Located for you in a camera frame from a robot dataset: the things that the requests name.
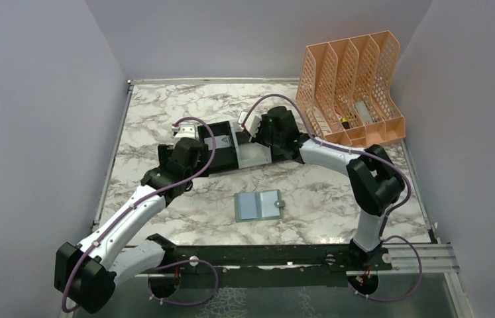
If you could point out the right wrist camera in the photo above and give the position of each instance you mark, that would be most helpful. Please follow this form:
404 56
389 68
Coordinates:
249 124

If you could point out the yellow marker in organizer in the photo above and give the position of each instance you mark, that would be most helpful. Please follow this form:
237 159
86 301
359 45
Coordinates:
345 124

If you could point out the black tray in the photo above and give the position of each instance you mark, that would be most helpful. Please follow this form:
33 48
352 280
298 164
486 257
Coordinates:
224 159
287 147

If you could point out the white tray middle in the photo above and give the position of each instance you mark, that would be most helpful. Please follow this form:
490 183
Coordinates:
249 154

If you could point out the black tray right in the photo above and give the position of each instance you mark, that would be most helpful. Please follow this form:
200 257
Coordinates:
287 147

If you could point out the black mounting rail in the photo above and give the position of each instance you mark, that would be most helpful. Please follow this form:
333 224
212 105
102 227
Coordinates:
344 256

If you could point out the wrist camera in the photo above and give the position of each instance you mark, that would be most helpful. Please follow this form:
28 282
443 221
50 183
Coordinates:
185 130
249 124

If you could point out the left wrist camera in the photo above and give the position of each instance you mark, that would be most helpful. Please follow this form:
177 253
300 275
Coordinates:
185 130

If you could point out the orange file organizer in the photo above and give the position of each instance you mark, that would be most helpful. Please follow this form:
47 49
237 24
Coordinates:
337 74

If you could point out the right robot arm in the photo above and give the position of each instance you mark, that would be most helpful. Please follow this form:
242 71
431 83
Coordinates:
375 183

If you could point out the grey item in organizer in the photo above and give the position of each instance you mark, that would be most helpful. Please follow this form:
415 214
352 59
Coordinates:
363 112

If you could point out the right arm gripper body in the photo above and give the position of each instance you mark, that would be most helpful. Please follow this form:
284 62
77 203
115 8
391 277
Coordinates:
277 139

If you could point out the black tray left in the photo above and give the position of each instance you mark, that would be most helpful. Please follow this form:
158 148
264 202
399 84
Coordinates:
224 159

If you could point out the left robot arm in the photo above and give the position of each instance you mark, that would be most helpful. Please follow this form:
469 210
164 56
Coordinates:
87 273

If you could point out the green card holder wallet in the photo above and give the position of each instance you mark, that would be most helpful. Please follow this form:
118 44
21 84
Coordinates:
258 206

